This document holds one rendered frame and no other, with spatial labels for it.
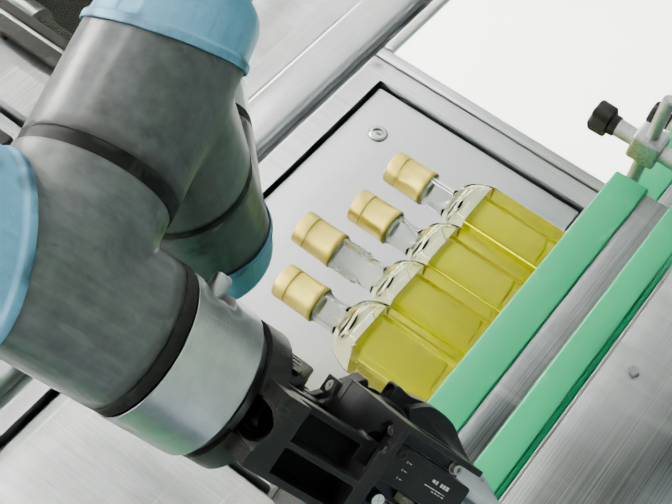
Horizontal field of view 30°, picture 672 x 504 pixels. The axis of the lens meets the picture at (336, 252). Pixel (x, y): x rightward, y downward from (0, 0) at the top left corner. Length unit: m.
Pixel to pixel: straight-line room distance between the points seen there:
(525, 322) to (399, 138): 0.48
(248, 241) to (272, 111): 0.78
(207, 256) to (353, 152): 0.77
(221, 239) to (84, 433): 0.63
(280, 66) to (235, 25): 0.95
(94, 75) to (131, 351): 0.12
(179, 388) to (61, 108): 0.13
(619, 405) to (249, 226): 0.40
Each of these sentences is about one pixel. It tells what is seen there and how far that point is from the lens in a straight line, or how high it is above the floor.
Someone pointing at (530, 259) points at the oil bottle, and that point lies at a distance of 1.16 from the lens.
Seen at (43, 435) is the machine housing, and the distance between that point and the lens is 1.25.
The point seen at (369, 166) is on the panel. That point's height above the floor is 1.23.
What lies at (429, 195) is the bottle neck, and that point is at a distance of 1.21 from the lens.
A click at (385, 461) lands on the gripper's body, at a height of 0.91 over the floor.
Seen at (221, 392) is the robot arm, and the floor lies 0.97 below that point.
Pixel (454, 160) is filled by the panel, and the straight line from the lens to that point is 1.42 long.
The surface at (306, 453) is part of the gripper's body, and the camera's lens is 0.55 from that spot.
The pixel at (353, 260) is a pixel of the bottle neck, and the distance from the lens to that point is 1.15.
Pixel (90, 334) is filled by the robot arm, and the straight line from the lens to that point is 0.51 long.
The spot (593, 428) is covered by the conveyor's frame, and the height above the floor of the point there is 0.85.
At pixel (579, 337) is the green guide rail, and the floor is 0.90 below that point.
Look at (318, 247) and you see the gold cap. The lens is 1.15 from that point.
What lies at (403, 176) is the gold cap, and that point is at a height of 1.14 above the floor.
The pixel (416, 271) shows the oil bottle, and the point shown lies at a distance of 1.13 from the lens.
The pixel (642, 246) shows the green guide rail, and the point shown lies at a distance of 1.06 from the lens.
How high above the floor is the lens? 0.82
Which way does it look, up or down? 16 degrees up
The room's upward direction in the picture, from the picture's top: 56 degrees counter-clockwise
